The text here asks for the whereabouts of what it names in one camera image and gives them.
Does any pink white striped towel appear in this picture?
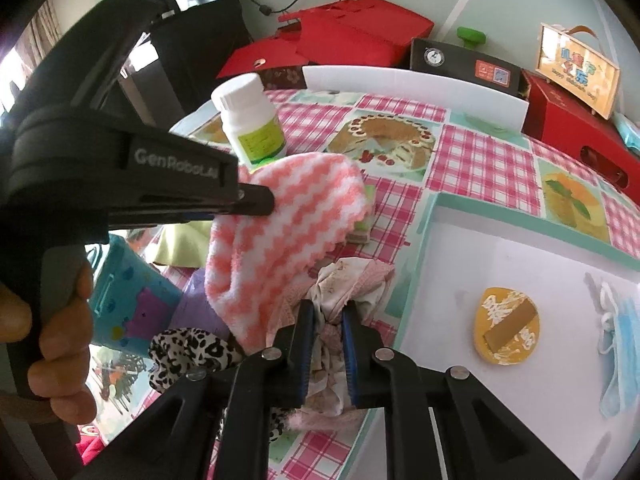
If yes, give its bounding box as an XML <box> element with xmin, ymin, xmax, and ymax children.
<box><xmin>202</xmin><ymin>151</ymin><xmax>371</xmax><ymax>356</ymax></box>

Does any person's left hand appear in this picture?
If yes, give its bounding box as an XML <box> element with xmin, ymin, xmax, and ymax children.
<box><xmin>0</xmin><ymin>262</ymin><xmax>98</xmax><ymax>426</ymax></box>

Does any pack of blue masks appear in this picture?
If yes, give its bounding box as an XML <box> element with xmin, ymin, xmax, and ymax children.
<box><xmin>612</xmin><ymin>112</ymin><xmax>640</xmax><ymax>157</ymax></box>

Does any purple cloth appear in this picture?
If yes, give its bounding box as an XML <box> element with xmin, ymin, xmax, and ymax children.
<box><xmin>172</xmin><ymin>267</ymin><xmax>236</xmax><ymax>342</ymax></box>

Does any red carton box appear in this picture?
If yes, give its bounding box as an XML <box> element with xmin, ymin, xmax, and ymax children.
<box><xmin>521</xmin><ymin>70</ymin><xmax>640</xmax><ymax>196</ymax></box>

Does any light green cloth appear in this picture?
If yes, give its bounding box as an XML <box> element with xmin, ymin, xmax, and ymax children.
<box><xmin>125</xmin><ymin>220</ymin><xmax>213</xmax><ymax>268</ymax></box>

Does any flat red paper bag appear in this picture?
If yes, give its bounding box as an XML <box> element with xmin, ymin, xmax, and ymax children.
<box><xmin>216</xmin><ymin>37</ymin><xmax>306</xmax><ymax>80</ymax></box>

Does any green dumbbell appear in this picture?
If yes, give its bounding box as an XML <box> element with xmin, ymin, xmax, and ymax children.
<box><xmin>456</xmin><ymin>26</ymin><xmax>488</xmax><ymax>50</ymax></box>

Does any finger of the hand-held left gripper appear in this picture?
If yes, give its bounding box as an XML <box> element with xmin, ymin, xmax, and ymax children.
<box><xmin>107</xmin><ymin>182</ymin><xmax>277</xmax><ymax>226</ymax></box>

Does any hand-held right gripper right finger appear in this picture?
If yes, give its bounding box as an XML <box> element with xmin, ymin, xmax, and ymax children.
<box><xmin>341</xmin><ymin>300</ymin><xmax>576</xmax><ymax>480</ymax></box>

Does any leopard print scrunchie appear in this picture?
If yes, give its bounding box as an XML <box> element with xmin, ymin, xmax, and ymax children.
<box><xmin>149</xmin><ymin>327</ymin><xmax>297</xmax><ymax>443</ymax></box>

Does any blue face mask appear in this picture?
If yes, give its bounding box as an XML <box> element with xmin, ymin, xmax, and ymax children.
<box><xmin>582</xmin><ymin>272</ymin><xmax>640</xmax><ymax>421</ymax></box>

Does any white plastic bottle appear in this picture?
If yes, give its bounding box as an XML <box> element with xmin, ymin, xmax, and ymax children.
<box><xmin>210</xmin><ymin>72</ymin><xmax>288</xmax><ymax>168</ymax></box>

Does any pink plaid printed tablecloth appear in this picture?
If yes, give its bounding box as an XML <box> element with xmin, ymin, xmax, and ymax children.
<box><xmin>85</xmin><ymin>87</ymin><xmax>640</xmax><ymax>480</ymax></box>

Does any large red gift bag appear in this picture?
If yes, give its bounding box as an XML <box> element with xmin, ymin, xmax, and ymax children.
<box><xmin>277</xmin><ymin>0</ymin><xmax>435</xmax><ymax>68</ymax></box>

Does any dark floral box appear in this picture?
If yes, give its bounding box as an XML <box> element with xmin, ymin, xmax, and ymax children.
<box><xmin>260</xmin><ymin>66</ymin><xmax>307</xmax><ymax>91</ymax></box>

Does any black box with gauge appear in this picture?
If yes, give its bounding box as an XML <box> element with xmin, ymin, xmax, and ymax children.
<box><xmin>410</xmin><ymin>37</ymin><xmax>523</xmax><ymax>98</ymax></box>

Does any teal cartoon tissue pack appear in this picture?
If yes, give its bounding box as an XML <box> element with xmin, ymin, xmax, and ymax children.
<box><xmin>87</xmin><ymin>234</ymin><xmax>183</xmax><ymax>348</ymax></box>

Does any yellow round biscuit packet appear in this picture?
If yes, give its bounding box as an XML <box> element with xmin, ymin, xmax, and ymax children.
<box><xmin>472</xmin><ymin>286</ymin><xmax>543</xmax><ymax>367</ymax></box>

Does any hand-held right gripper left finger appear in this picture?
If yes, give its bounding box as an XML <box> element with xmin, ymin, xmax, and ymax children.
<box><xmin>72</xmin><ymin>299</ymin><xmax>321</xmax><ymax>480</ymax></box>

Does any yellow gift box with handle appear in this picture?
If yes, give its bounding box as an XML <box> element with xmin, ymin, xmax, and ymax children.
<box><xmin>535</xmin><ymin>22</ymin><xmax>621</xmax><ymax>121</ymax></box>

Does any beige floral cloth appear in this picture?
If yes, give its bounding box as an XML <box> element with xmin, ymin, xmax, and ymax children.
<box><xmin>280</xmin><ymin>257</ymin><xmax>396</xmax><ymax>431</ymax></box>

